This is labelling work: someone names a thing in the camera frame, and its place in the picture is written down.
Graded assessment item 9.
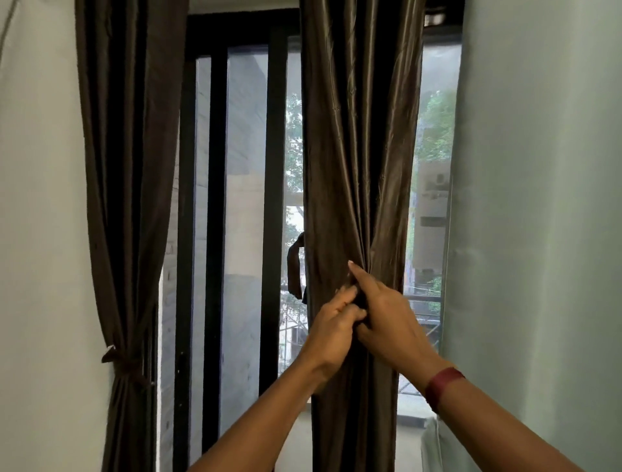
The person's left hand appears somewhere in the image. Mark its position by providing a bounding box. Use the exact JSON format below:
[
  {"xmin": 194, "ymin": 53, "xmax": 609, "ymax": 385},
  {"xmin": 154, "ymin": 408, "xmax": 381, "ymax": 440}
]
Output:
[{"xmin": 296, "ymin": 284, "xmax": 368, "ymax": 386}]

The person's right hand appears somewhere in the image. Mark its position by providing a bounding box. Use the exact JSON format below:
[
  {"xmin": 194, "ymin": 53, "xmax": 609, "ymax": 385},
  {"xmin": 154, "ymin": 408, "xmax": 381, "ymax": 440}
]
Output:
[{"xmin": 347, "ymin": 260, "xmax": 456, "ymax": 388}]

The dark brown curtain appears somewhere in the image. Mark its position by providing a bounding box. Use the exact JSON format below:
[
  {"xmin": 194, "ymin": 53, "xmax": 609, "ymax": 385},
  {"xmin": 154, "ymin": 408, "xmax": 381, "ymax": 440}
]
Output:
[
  {"xmin": 299, "ymin": 0, "xmax": 428, "ymax": 472},
  {"xmin": 74, "ymin": 0, "xmax": 190, "ymax": 472}
]

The person's left forearm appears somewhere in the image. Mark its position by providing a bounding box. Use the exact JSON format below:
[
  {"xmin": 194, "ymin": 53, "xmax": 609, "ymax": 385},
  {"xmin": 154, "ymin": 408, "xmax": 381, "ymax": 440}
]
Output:
[{"xmin": 187, "ymin": 357, "xmax": 332, "ymax": 472}]

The person's right forearm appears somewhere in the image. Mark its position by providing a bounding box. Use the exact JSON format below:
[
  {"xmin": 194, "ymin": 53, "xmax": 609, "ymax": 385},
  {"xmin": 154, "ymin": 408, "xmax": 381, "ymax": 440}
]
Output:
[{"xmin": 428, "ymin": 375, "xmax": 587, "ymax": 472}]

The black balcony railing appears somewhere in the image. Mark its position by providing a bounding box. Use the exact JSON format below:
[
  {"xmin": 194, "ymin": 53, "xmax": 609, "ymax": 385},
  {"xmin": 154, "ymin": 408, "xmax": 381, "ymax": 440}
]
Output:
[{"xmin": 402, "ymin": 287, "xmax": 443, "ymax": 341}]

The dark red wristband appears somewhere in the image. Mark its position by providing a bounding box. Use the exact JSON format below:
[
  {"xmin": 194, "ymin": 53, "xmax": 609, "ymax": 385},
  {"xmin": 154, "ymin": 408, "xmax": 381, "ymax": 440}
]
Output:
[{"xmin": 424, "ymin": 367, "xmax": 466, "ymax": 414}]

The brown curtain tieback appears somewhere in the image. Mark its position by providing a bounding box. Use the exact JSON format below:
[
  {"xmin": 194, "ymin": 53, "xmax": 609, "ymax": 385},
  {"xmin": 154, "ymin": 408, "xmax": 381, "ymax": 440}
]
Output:
[{"xmin": 100, "ymin": 345, "xmax": 152, "ymax": 390}]

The dark brown tied curtain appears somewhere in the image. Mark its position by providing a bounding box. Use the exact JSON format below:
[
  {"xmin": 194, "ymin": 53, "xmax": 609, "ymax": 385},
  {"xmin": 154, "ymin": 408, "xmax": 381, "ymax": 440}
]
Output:
[{"xmin": 74, "ymin": 0, "xmax": 190, "ymax": 472}]

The dark hanging tieback strap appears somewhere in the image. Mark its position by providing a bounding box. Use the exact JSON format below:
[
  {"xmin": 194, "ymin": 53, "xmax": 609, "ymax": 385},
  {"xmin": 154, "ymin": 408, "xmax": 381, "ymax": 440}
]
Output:
[{"xmin": 286, "ymin": 232, "xmax": 308, "ymax": 305}]

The black window frame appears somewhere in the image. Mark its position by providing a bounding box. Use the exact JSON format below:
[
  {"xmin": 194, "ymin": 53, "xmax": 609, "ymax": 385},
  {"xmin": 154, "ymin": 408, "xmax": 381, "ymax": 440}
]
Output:
[{"xmin": 172, "ymin": 9, "xmax": 463, "ymax": 472}]

